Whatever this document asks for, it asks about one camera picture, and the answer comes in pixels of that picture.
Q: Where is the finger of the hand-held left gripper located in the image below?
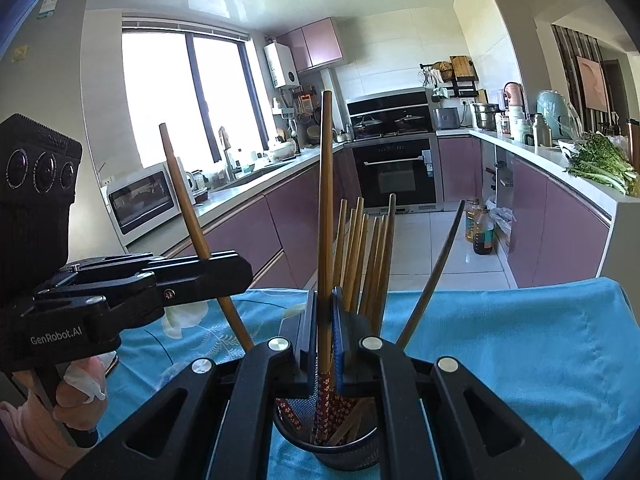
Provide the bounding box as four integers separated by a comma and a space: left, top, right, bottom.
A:
34, 254, 157, 299
106, 250, 254, 322

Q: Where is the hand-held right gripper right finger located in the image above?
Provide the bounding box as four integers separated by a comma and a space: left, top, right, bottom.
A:
330, 286, 586, 480

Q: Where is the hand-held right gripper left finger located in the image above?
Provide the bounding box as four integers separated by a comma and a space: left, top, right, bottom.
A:
65, 287, 321, 480

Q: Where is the wooden chopstick floral end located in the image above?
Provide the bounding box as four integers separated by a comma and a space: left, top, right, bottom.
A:
314, 90, 335, 449
158, 122, 255, 354

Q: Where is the bunch of wooden chopsticks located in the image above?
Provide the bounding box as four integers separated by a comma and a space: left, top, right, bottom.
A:
276, 193, 399, 449

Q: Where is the black mesh utensil holder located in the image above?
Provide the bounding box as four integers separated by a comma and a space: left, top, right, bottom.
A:
272, 385, 384, 472

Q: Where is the dark brown chopstick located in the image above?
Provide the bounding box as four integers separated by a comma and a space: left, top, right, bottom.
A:
397, 199, 467, 352

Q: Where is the person's left hand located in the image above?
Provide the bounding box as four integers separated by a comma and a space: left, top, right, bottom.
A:
54, 351, 119, 437

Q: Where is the white microwave oven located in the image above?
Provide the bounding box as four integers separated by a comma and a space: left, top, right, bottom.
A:
106, 161, 183, 237

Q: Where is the pink kitchen base cabinet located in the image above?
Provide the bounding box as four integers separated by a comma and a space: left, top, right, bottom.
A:
437, 134, 614, 289
164, 146, 362, 292

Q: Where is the steel sink faucet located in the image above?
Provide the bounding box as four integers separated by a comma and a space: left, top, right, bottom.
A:
218, 127, 239, 181

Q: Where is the grey refrigerator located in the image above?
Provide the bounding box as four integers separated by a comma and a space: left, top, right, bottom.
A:
0, 0, 127, 282

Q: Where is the white lidded pot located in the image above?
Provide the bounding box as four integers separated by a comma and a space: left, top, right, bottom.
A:
267, 140, 297, 162

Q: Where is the blue floral tablecloth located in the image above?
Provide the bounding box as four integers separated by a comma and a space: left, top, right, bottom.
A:
95, 276, 640, 480

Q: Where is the kitchen window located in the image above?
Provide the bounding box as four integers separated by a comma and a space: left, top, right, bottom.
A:
122, 29, 267, 172

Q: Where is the yellow cooking oil bottle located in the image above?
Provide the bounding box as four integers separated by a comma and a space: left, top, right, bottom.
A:
464, 199, 482, 242

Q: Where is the dark sauce bottle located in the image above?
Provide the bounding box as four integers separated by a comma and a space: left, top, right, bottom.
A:
472, 207, 496, 256

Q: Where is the black integrated stove oven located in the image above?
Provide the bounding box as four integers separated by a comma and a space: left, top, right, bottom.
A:
345, 87, 444, 214

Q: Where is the clear plastic bag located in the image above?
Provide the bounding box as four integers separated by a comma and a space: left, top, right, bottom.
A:
488, 199, 516, 246

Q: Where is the white gas water heater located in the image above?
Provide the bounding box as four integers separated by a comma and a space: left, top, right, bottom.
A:
263, 42, 301, 90

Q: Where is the stainless steel steamer pot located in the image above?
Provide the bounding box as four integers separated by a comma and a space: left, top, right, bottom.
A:
472, 102, 501, 131

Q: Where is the stainless steel thermos bottle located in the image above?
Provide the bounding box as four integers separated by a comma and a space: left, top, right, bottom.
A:
529, 113, 553, 147

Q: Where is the wooden cutting board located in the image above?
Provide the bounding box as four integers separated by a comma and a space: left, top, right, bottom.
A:
448, 55, 474, 79

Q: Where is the pink electric kettle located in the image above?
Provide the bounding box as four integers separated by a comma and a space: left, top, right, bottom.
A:
502, 81, 526, 109

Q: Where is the mint green air fryer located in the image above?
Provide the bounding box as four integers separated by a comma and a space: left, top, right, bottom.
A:
536, 89, 584, 141

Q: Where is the bunch of green vegetables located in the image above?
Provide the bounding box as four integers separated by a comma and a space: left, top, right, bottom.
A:
562, 132, 640, 197

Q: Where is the dark tumbler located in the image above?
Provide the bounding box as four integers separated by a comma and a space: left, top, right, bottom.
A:
624, 118, 640, 171

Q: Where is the pink wall cabinet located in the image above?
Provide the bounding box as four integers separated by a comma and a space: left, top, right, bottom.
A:
277, 17, 345, 74

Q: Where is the black wall rack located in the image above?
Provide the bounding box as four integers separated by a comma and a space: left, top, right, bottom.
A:
419, 55, 480, 100

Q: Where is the pink wall picture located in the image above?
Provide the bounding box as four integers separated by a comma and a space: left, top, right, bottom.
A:
574, 55, 611, 114

